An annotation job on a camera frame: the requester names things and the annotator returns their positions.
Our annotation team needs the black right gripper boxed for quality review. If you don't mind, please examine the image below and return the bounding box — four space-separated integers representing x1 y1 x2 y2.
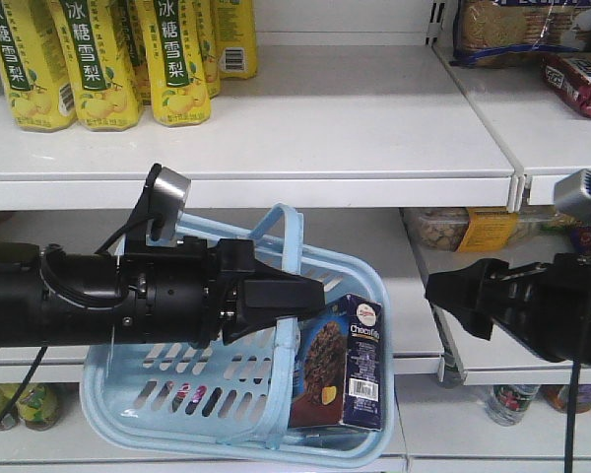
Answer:
425 253 591 367

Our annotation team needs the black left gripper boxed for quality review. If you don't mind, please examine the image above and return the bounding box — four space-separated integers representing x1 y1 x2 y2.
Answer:
114 236 325 348

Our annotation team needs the light blue plastic basket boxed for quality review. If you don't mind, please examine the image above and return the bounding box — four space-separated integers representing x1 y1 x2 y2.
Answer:
80 204 394 468

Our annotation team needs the chocolate cookie box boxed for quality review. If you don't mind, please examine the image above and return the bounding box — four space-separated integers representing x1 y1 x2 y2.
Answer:
289 294 383 431

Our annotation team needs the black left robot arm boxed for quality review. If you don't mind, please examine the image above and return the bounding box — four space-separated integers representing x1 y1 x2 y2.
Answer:
0 236 325 348

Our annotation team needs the clear tub of biscuits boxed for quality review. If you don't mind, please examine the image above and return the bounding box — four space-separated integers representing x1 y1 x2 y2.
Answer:
402 206 576 252

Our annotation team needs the green label water bottle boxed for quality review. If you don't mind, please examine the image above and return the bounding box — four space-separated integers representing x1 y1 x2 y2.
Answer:
485 384 541 427

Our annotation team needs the white drink shelving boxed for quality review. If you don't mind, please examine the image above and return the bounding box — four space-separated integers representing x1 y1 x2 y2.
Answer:
0 0 591 473

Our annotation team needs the yellow pear drink bottle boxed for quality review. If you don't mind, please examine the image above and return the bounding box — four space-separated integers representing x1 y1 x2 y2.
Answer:
0 1 76 132
211 0 258 80
47 0 143 131
135 0 211 127

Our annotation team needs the pink snack pack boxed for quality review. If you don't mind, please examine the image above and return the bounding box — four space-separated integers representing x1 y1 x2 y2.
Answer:
541 52 591 118

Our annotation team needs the blue breakfast biscuit bag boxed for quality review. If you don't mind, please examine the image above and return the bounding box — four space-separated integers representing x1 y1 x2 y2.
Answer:
453 1 591 68

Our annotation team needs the yellow pear drink bottle back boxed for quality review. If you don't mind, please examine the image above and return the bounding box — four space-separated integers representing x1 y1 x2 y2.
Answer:
211 0 258 80

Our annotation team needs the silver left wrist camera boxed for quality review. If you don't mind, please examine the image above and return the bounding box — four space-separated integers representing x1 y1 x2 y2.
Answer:
137 164 191 241

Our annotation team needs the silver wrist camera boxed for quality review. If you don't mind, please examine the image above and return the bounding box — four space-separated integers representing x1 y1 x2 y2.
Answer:
137 164 191 241
553 169 591 228

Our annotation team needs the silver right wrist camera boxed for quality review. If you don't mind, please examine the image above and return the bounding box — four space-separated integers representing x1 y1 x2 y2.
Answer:
553 169 591 228

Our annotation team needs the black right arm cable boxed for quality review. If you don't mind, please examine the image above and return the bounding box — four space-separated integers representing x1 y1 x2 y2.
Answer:
560 206 591 473

